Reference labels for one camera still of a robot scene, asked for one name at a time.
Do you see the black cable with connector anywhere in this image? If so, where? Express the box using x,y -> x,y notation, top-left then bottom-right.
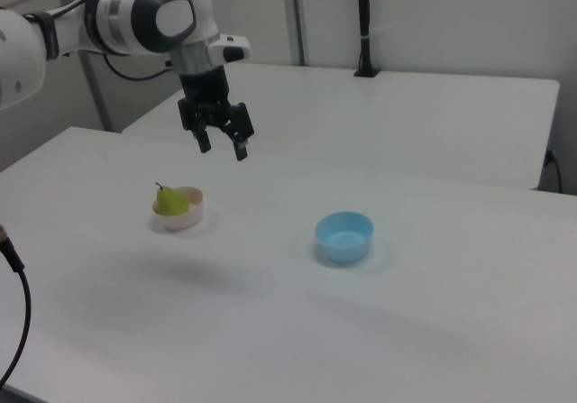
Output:
0,223 -> 32,384

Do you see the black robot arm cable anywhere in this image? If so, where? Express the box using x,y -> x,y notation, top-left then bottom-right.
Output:
102,53 -> 176,82

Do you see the pink bowl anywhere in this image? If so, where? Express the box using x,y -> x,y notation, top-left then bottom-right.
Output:
151,186 -> 205,232

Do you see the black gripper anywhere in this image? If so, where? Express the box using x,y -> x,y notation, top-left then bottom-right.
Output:
177,64 -> 255,162

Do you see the black cable at table edge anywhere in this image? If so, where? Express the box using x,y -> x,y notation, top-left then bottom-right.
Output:
544,149 -> 563,193

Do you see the blue bowl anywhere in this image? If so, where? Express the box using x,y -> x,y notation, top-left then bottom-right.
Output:
314,211 -> 375,264

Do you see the green pear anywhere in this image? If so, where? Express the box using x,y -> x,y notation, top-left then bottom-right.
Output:
154,181 -> 190,217

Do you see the black camera stand pole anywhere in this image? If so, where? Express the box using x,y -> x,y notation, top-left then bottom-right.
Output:
353,0 -> 380,78

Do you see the white rear table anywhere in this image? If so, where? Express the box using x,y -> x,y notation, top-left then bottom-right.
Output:
121,62 -> 561,192

